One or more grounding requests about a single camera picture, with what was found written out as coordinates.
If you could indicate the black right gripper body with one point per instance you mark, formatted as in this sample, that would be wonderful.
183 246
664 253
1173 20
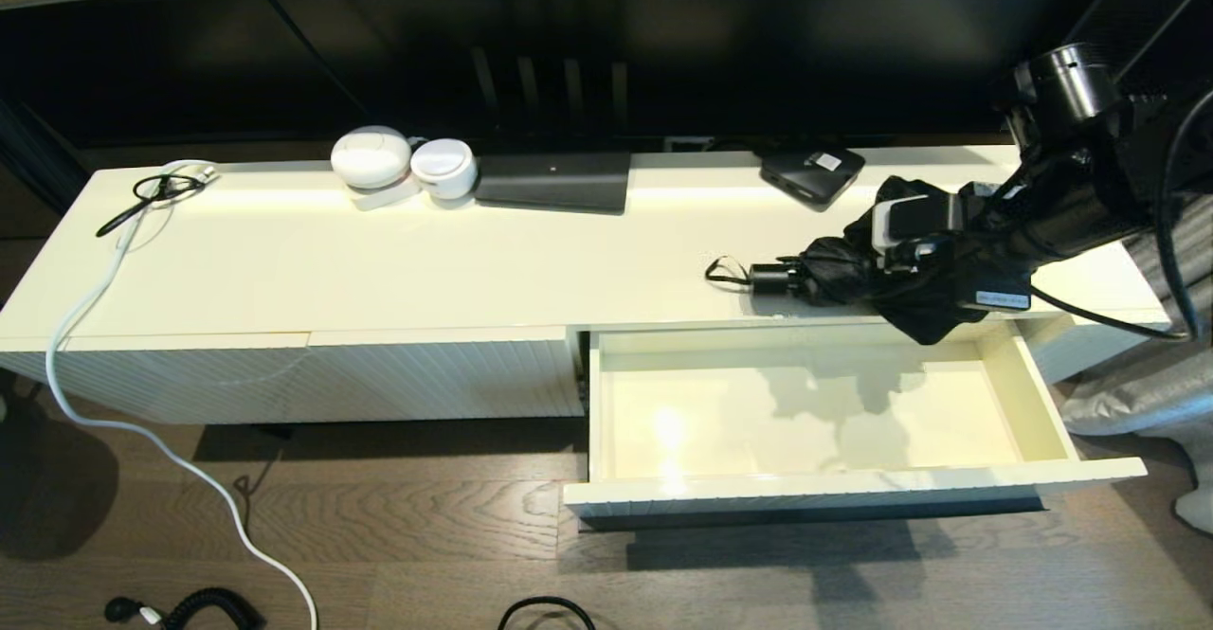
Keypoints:
986 270

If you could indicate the white TV cabinet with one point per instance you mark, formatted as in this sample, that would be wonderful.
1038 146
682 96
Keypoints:
379 260

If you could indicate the large white round device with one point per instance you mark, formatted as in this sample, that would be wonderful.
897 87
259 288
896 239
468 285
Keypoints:
370 158

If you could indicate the black folding umbrella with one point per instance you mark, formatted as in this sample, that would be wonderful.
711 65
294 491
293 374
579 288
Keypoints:
834 275

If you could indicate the white rounded floor object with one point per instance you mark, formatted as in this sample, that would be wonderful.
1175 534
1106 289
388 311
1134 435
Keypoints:
1196 512

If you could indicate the black television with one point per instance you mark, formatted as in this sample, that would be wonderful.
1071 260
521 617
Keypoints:
758 62

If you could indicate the grey pleated curtain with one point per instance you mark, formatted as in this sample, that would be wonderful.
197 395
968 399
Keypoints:
1137 393

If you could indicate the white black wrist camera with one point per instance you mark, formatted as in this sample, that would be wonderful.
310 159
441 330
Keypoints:
914 218

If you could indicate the small black labelled box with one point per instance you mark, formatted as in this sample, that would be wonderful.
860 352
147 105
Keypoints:
805 178

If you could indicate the small white round device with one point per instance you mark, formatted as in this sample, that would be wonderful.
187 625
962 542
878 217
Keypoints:
443 168

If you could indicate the dark grey flat box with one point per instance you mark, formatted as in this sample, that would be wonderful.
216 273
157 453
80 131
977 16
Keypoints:
554 181

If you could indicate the white fluted drawer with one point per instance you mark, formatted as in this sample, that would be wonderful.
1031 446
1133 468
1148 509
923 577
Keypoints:
805 422

